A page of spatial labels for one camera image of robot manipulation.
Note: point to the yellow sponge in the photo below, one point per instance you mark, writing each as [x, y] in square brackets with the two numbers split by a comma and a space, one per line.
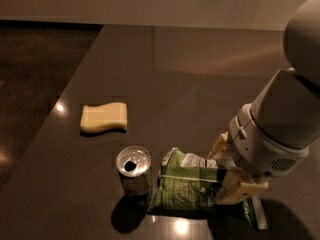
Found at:
[97, 119]

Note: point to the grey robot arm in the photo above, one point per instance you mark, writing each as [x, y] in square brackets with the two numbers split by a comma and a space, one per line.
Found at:
[271, 136]

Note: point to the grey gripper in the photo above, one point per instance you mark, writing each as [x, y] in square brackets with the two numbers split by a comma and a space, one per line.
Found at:
[258, 149]

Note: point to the green jalapeno chip bag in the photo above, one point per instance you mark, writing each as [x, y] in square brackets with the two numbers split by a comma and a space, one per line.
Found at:
[189, 185]

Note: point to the silver redbull can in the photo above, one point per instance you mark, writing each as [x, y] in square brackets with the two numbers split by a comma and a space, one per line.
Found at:
[134, 167]

